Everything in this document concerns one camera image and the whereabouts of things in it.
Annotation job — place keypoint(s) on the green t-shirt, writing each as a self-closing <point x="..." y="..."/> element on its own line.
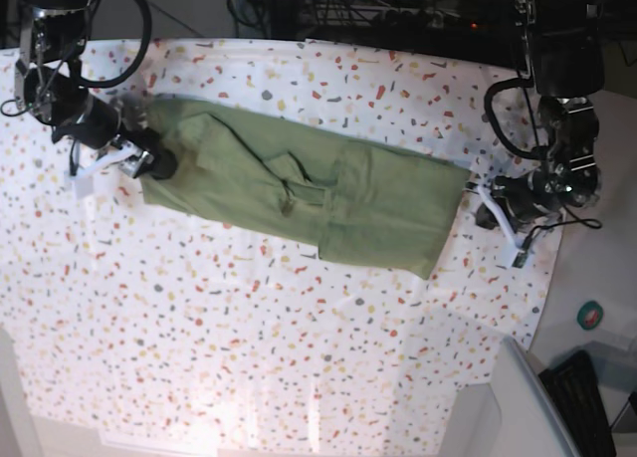
<point x="359" y="202"/>

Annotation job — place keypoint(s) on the green tape roll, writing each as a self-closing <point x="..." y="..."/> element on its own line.
<point x="590" y="316"/>

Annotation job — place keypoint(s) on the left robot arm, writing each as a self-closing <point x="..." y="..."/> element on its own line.
<point x="564" y="65"/>

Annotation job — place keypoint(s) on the grey plastic bin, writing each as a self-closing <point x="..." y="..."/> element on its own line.
<point x="530" y="424"/>

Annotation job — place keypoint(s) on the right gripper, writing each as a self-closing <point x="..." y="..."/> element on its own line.
<point x="103" y="136"/>

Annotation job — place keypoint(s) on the terrazzo patterned tablecloth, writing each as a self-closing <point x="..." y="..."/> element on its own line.
<point x="155" y="327"/>

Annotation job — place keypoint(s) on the black keyboard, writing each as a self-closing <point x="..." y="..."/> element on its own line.
<point x="573" y="389"/>

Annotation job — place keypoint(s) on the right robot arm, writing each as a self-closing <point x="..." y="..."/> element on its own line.
<point x="49" y="86"/>

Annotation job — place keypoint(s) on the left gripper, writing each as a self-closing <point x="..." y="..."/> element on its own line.
<point x="521" y="208"/>

